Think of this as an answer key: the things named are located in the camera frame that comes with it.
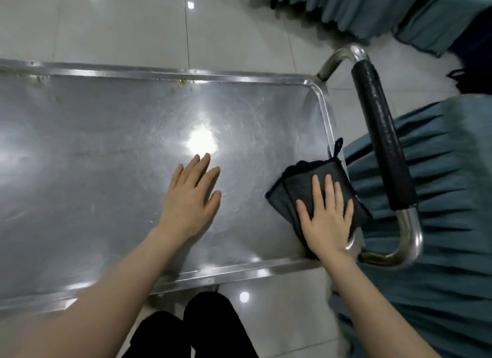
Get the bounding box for person's right hand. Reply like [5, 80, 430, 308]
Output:
[295, 173, 354, 261]

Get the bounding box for person's left hand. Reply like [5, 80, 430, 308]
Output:
[156, 153, 222, 242]

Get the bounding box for dark grey cleaning cloth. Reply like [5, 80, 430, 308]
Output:
[265, 138, 373, 260]

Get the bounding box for person's right forearm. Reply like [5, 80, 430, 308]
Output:
[318, 249, 443, 358]

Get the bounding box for person's left forearm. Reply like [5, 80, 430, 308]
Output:
[12, 227, 186, 358]

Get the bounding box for stainless steel cart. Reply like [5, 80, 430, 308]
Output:
[0, 43, 424, 320]

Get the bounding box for teal pleated table skirt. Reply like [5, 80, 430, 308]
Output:
[331, 94, 492, 358]
[250, 0, 492, 57]

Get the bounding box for person's black trousers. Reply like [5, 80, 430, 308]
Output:
[122, 292, 259, 358]

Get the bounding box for black fabric object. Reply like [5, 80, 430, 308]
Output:
[447, 17, 492, 96]

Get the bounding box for black foam handle grip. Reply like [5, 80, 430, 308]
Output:
[351, 59, 418, 211]

